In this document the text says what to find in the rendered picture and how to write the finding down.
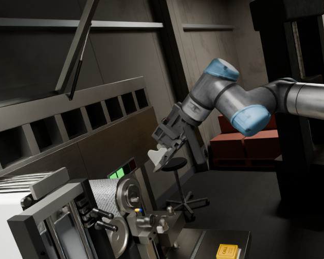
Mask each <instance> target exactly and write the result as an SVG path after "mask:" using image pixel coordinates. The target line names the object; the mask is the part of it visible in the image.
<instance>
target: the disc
mask: <svg viewBox="0 0 324 259"><path fill-rule="evenodd" d="M126 179H134V180H136V181H137V183H138V184H139V182H138V180H137V179H136V177H135V176H133V175H131V174H126V175H123V176H122V177H121V178H120V179H119V181H118V183H117V185H116V189H115V204H116V208H117V210H118V212H119V214H120V215H121V216H122V217H124V218H127V216H128V215H129V214H130V213H126V212H125V211H124V210H123V209H122V208H121V205H120V202H119V190H120V187H121V185H122V183H123V182H124V181H125V180H126ZM139 187H140V184H139ZM140 190H141V188H140ZM140 204H141V201H140ZM139 208H140V205H139V207H138V209H139Z"/></svg>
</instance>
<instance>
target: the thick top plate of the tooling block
mask: <svg viewBox="0 0 324 259"><path fill-rule="evenodd" d="M145 212H146V214H153V215H154V216H155V225H154V226H153V227H154V229H155V232H157V226H159V220H160V219H161V218H163V219H164V220H165V221H166V223H167V225H168V227H169V229H168V230H167V231H164V232H163V233H158V232H157V236H158V239H159V242H160V243H159V245H158V246H164V247H172V246H173V244H174V242H175V241H176V239H177V237H178V236H179V234H180V232H181V231H182V229H183V227H184V225H185V224H186V221H185V218H184V214H183V211H174V213H175V216H174V217H172V218H169V217H167V215H168V214H167V211H145Z"/></svg>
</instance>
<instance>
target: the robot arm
mask: <svg viewBox="0 0 324 259"><path fill-rule="evenodd" d="M238 77H239V72H238V71H237V70H236V69H235V68H234V67H233V66H232V65H230V64H229V63H228V62H226V61H224V60H222V59H219V58H216V59H213V60H212V61H211V63H210V64H209V65H208V67H207V68H206V69H205V70H204V71H203V74H202V75H201V76H200V78H199V79H198V81H197V82H196V84H195V85H194V87H193V88H192V90H191V91H190V93H189V94H188V95H187V97H186V98H185V100H184V101H183V103H180V102H177V103H176V104H174V105H173V107H172V111H171V112H170V113H169V115H168V116H167V117H165V118H163V119H162V121H161V123H160V124H159V125H158V127H157V128H156V130H155V131H154V133H153V134H152V137H153V138H154V139H155V140H156V141H157V142H158V145H157V149H158V150H159V151H154V150H149V151H148V156H149V157H150V159H151V160H152V161H153V163H154V164H155V169H154V170H153V172H154V173H156V172H159V171H160V170H161V169H162V168H163V166H165V165H166V164H167V163H168V162H169V161H170V160H171V158H172V157H173V156H174V155H175V154H176V152H177V151H178V150H179V149H180V148H181V147H182V146H183V145H184V144H185V142H186V141H187V140H188V141H189V144H190V147H191V149H192V152H193V154H194V157H195V159H196V162H197V164H203V163H205V162H206V161H207V159H208V158H209V155H208V152H207V149H206V147H205V144H204V141H203V138H202V136H201V133H200V130H199V128H198V126H200V125H201V124H202V122H203V121H205V120H206V118H207V117H208V116H209V114H210V113H211V112H212V111H213V109H214V108H216V109H217V110H218V111H219V112H220V113H221V114H222V115H223V116H224V117H225V118H226V119H227V120H228V121H229V122H230V123H231V125H232V126H233V127H234V128H236V129H237V130H238V131H239V132H240V133H241V134H242V135H243V136H245V137H251V136H254V135H255V134H257V133H258V132H260V131H261V130H262V129H264V128H265V127H266V125H267V124H268V123H269V121H270V119H271V115H272V114H275V113H277V112H281V113H287V114H292V115H299V116H304V117H310V118H315V119H321V120H324V84H312V83H298V82H297V81H296V80H294V79H292V78H281V79H276V80H273V81H272V82H270V83H267V84H264V85H262V86H259V87H257V88H254V89H251V90H248V91H245V90H244V89H243V88H242V87H241V86H240V85H238V84H237V83H236V82H235V81H237V78H238Z"/></svg>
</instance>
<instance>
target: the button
mask: <svg viewBox="0 0 324 259"><path fill-rule="evenodd" d="M238 252H239V248H238V245H223V244H220V246H219V249H218V252H217V255H216V258H217V259H237V256H238Z"/></svg>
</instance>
